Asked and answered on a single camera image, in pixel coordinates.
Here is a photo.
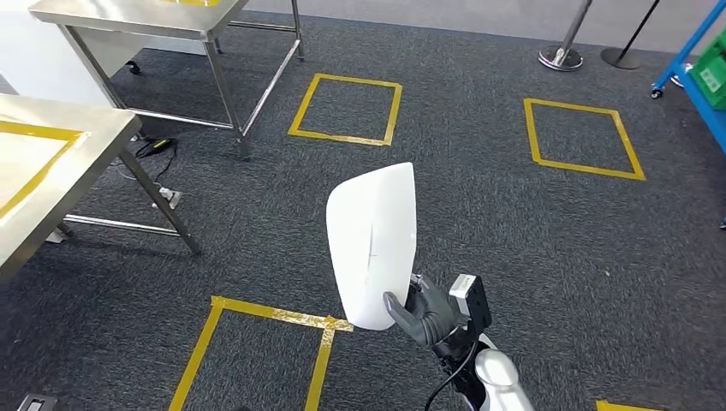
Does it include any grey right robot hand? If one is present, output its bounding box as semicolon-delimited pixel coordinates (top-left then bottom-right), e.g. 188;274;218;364
383;275;469;348

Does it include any white curved plastic part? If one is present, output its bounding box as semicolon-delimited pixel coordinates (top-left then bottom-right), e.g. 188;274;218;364
325;162;418;332

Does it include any blue metal shelf rack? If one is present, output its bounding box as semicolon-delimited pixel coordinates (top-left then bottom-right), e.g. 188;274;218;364
650;0;726;157

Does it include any chrome stanchion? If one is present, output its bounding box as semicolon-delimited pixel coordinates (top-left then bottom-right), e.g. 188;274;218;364
537;0;595;73

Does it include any silver floor socket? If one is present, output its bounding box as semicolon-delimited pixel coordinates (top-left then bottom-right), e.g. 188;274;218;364
151;188;184;211

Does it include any black stanchion with round base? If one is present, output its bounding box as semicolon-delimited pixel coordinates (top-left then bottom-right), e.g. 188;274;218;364
599;0;663;71

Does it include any green plastic crate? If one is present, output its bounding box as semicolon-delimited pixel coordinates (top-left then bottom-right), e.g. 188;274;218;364
687;27;726;112

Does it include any grey floor box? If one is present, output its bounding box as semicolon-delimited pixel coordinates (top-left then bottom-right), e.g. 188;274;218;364
15;393;59;411

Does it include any steel table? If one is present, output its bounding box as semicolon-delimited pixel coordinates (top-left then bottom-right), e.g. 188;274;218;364
28;0;306;162

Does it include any white desk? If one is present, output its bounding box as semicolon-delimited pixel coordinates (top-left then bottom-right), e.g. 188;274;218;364
0;0;208;108

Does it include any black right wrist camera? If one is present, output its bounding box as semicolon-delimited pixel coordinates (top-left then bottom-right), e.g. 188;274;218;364
449;273;493;342

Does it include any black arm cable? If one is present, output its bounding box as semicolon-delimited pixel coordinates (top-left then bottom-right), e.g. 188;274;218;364
424;340;480;411

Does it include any black cable with yellow plug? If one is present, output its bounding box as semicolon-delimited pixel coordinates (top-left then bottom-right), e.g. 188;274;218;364
110;137;180;186

